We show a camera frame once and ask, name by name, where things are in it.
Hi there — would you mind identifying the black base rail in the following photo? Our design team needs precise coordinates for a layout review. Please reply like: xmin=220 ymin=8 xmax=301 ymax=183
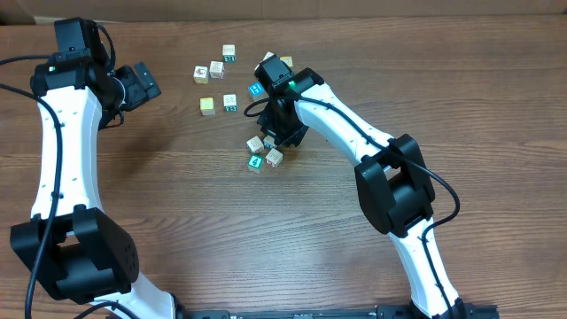
xmin=177 ymin=303 xmax=500 ymax=319

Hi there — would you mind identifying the white block blue P side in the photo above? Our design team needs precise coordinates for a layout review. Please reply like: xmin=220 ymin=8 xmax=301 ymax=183
xmin=263 ymin=136 xmax=277 ymax=149

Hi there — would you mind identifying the white acorn picture block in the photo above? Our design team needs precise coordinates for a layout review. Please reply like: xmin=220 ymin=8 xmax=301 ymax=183
xmin=193 ymin=66 xmax=209 ymax=84

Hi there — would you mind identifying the block with green R side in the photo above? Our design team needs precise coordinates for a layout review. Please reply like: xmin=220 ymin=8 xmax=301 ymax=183
xmin=222 ymin=44 xmax=236 ymax=63

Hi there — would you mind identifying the blue letter H block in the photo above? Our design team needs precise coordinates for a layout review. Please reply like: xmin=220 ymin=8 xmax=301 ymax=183
xmin=247 ymin=82 xmax=267 ymax=102

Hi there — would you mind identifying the yellow top wooden block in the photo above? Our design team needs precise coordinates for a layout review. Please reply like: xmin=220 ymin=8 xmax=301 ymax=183
xmin=199 ymin=97 xmax=216 ymax=116

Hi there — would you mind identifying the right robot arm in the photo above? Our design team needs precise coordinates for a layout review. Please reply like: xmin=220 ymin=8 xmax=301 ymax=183
xmin=254 ymin=53 xmax=466 ymax=318

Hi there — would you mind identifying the white block plain top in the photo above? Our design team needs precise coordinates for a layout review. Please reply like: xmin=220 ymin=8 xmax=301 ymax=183
xmin=246 ymin=136 xmax=264 ymax=154

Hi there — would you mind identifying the white block red letter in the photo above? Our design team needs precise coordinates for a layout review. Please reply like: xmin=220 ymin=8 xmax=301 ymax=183
xmin=209 ymin=61 xmax=225 ymax=79

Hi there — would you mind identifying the yellow block upper right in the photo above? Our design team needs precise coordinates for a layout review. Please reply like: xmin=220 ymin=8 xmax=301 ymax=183
xmin=280 ymin=57 xmax=293 ymax=67

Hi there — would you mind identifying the white block green side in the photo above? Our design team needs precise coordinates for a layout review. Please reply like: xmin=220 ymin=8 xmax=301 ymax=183
xmin=223 ymin=94 xmax=238 ymax=113

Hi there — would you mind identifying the teal number four block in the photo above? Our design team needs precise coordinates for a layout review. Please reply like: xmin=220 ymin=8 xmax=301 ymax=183
xmin=247 ymin=154 xmax=264 ymax=173

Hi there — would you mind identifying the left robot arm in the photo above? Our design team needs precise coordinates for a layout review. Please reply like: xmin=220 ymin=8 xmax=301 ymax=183
xmin=10 ymin=18 xmax=184 ymax=318

